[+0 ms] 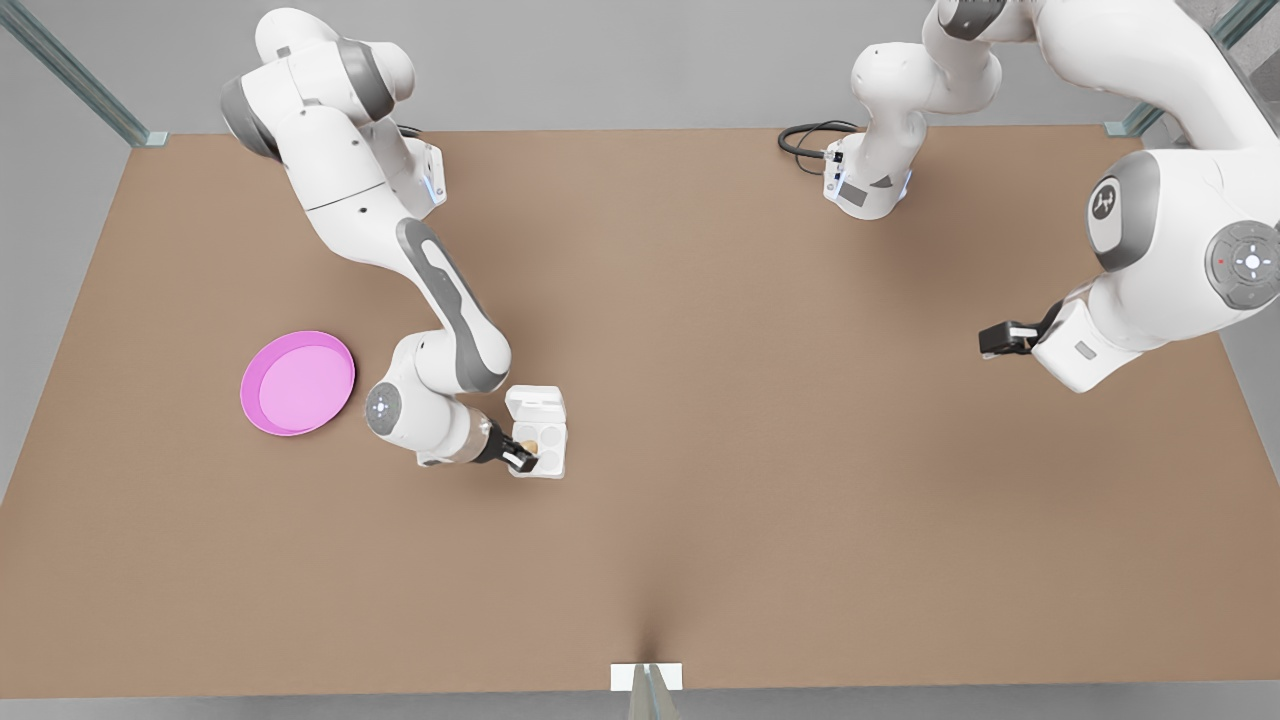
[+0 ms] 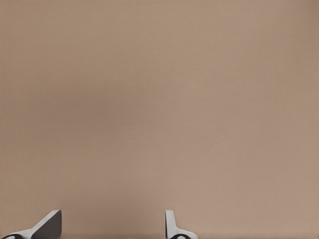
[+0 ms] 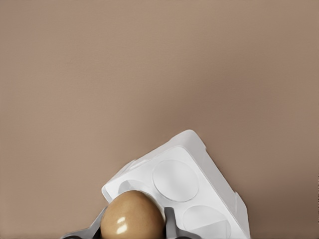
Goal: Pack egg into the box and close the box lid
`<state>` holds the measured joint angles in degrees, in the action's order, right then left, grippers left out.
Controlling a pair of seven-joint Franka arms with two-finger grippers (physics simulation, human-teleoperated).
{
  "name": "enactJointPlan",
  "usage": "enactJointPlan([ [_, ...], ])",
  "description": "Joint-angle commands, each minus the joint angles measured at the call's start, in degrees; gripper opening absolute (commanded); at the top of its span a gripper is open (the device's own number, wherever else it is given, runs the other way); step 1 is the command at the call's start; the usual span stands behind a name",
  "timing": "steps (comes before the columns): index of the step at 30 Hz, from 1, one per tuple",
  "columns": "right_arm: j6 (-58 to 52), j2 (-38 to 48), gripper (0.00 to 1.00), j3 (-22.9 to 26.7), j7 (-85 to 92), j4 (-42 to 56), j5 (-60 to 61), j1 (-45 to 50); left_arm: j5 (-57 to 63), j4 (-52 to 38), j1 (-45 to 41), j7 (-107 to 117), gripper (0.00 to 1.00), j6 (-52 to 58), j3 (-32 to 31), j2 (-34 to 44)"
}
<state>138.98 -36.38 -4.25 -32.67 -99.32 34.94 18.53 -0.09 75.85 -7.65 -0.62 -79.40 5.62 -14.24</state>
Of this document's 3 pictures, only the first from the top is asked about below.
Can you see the white egg box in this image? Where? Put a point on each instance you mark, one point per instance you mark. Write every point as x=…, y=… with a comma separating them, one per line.
x=540, y=430

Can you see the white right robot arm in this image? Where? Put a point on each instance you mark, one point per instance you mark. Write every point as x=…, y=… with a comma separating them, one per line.
x=330, y=150

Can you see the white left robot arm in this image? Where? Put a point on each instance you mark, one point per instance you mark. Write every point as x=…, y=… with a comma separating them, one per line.
x=1170, y=180

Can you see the pink round plate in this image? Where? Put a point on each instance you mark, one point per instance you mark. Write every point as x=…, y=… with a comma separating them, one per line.
x=297, y=383

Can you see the silver frame post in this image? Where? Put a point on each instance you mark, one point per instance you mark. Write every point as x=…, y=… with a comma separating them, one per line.
x=647, y=691
x=1185, y=70
x=75, y=72

